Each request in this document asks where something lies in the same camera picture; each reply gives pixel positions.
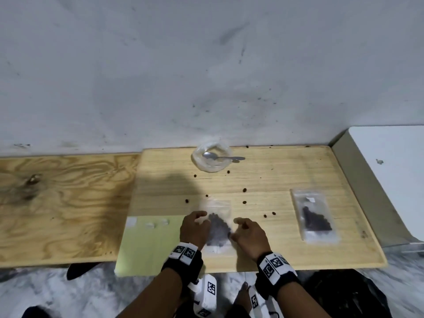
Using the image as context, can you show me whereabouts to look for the person's left hand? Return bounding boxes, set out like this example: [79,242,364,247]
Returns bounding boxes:
[180,211,212,252]

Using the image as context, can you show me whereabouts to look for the person's right hand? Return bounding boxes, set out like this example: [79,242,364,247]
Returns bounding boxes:
[230,217,272,262]

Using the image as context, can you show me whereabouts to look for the clear zip plastic bag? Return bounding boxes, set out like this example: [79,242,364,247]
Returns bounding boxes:
[290,188,340,245]
[198,199,234,257]

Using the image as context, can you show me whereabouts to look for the coffee beans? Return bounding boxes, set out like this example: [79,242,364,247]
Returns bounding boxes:
[184,144,312,218]

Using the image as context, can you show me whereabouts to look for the metal spoon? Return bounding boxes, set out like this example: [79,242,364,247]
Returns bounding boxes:
[202,151,246,163]

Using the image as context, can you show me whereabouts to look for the person's right forearm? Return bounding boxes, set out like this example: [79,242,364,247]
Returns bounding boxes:
[276,280,329,318]

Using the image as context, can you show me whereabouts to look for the person's left forearm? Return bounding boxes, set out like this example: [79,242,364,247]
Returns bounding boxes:
[117,270,183,318]

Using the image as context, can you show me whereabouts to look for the person's bare foot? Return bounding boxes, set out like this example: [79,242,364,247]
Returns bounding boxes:
[233,282,252,312]

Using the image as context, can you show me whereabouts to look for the black left wristband with markers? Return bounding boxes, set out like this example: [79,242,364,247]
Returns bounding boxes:
[161,242,204,284]

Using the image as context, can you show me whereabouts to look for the black wristband with markers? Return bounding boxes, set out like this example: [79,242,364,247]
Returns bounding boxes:
[161,242,204,284]
[255,251,301,300]

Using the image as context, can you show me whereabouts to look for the black right wristband with markers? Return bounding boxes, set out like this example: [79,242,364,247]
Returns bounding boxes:
[255,251,301,300]

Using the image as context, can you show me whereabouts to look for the yellow-green backing sheet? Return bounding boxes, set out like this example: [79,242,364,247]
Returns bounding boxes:
[115,216,199,278]

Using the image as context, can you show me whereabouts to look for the translucent plastic bowl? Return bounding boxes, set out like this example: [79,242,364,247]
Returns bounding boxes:
[191,141,234,174]

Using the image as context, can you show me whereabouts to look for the black crumpled plastic sack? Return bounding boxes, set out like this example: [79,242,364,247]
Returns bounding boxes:
[303,269,393,318]

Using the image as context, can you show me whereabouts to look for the flat black object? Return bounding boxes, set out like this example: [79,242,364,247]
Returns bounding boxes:
[66,262,103,281]

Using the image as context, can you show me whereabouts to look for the plywood board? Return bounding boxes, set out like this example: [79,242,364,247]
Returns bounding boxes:
[0,154,141,269]

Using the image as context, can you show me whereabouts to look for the white table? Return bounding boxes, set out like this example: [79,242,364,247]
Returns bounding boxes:
[329,125,424,249]

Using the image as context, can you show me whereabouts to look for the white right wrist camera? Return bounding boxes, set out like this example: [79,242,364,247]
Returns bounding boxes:
[248,285,280,318]

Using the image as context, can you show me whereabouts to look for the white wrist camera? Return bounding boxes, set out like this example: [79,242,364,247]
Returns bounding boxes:
[248,285,280,318]
[188,274,218,318]

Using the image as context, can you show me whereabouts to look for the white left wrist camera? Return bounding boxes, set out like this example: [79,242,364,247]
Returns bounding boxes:
[188,274,218,318]

